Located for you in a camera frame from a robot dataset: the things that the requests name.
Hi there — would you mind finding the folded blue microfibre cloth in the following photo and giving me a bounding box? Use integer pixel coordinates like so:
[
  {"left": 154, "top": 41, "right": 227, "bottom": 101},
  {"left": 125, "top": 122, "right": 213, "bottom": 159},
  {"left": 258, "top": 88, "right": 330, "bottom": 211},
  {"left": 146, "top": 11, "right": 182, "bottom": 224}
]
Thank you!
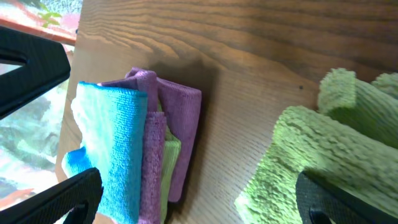
[{"left": 62, "top": 82, "right": 147, "bottom": 223}]

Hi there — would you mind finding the folded green cloth under stack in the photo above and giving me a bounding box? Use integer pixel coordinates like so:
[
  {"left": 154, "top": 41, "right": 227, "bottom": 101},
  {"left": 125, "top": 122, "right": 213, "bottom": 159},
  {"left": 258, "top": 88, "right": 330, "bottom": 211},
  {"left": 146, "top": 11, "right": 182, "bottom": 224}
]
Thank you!
[{"left": 157, "top": 102, "right": 182, "bottom": 224}]

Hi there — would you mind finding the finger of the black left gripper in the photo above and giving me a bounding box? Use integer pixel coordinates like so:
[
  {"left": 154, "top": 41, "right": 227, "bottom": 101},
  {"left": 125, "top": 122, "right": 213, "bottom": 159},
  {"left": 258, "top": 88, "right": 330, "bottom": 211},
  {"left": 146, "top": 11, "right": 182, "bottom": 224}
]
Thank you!
[{"left": 1, "top": 27, "right": 71, "bottom": 118}]

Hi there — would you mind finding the folded pink microfibre cloth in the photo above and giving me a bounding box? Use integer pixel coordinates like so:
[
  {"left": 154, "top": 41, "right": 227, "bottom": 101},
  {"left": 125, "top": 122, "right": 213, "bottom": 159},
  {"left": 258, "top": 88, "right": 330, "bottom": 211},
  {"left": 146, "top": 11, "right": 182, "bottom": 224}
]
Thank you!
[{"left": 102, "top": 67, "right": 201, "bottom": 223}]

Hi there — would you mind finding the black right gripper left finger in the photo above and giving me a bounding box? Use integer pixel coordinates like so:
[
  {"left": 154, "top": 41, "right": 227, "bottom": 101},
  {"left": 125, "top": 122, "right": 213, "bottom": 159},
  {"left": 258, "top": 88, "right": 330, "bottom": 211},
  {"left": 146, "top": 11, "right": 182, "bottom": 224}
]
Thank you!
[{"left": 1, "top": 167, "right": 103, "bottom": 224}]

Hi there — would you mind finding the green microfibre cloth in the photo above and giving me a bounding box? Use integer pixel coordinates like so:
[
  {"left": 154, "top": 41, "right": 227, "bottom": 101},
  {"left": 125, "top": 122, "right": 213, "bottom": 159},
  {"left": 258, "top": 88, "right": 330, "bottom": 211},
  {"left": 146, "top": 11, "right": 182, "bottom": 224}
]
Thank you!
[{"left": 234, "top": 68, "right": 397, "bottom": 223}]

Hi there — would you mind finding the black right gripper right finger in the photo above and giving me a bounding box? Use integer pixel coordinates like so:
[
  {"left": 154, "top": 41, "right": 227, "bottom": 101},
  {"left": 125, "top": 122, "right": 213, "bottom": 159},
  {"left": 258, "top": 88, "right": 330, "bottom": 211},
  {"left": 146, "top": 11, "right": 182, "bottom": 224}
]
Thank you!
[{"left": 295, "top": 171, "right": 397, "bottom": 224}]

